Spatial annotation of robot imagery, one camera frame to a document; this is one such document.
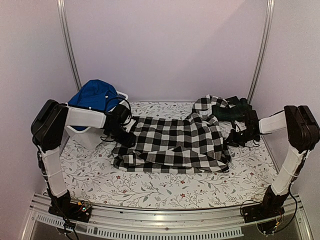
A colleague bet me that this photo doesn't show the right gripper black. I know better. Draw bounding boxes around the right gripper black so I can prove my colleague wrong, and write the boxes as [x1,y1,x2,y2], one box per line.
[224,128,260,148]

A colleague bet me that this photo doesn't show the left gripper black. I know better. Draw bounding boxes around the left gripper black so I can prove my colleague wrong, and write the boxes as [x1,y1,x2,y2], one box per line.
[107,124,136,148]

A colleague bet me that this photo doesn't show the green plaid pleated skirt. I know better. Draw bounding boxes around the green plaid pleated skirt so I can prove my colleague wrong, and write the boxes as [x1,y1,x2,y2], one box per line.
[211,96,253,122]

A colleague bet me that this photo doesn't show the black white checkered shirt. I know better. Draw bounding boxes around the black white checkered shirt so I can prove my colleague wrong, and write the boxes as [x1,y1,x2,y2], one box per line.
[112,95,231,174]

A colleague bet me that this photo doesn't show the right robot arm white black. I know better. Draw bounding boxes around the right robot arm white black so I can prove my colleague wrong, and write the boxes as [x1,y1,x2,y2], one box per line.
[226,105,320,218]

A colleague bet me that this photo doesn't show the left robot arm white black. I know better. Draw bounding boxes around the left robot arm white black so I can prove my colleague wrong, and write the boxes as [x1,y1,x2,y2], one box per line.
[30,99,136,217]

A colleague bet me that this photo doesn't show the white plastic laundry bin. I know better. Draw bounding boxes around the white plastic laundry bin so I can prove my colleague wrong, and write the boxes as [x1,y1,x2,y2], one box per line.
[62,91,130,150]

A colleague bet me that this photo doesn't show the blue garment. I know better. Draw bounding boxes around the blue garment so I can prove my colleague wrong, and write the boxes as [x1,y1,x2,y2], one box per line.
[67,79,120,132]

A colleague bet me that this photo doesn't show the floral patterned table mat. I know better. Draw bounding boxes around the floral patterned table mat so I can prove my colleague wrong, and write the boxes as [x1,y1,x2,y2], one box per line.
[47,100,285,210]

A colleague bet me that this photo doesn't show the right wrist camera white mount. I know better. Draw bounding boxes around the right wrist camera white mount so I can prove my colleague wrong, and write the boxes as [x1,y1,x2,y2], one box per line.
[231,120,247,132]

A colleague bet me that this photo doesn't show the black camera cable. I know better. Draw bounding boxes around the black camera cable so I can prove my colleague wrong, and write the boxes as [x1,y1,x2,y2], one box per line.
[103,96,132,118]

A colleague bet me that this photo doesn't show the right aluminium frame post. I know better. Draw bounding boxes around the right aluminium frame post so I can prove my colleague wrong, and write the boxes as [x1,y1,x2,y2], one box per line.
[247,0,275,104]

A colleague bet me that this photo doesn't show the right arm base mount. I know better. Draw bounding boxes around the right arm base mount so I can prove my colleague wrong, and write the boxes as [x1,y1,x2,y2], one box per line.
[239,200,285,236]

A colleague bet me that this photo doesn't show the front aluminium rail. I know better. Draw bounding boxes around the front aluminium rail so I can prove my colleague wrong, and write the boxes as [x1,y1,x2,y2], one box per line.
[21,193,316,240]

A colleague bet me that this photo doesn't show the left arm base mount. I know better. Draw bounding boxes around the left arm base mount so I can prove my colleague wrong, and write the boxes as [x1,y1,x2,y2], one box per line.
[48,197,92,223]

